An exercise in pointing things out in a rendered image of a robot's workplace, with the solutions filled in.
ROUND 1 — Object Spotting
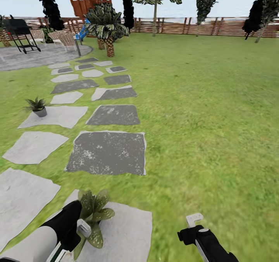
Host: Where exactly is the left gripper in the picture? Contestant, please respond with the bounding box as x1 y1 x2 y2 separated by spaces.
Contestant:
61 226 81 252

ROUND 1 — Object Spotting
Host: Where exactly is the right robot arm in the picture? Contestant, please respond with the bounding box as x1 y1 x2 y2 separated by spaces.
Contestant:
177 213 239 262

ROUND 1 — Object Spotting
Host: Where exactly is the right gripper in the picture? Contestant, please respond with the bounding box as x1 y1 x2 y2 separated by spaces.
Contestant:
177 225 203 245

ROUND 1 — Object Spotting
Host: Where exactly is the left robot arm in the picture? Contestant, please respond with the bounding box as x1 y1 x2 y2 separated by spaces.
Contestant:
0 201 91 262

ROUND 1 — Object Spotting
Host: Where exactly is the insectifuge atomizer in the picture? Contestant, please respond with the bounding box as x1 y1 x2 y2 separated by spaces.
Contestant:
50 243 67 262

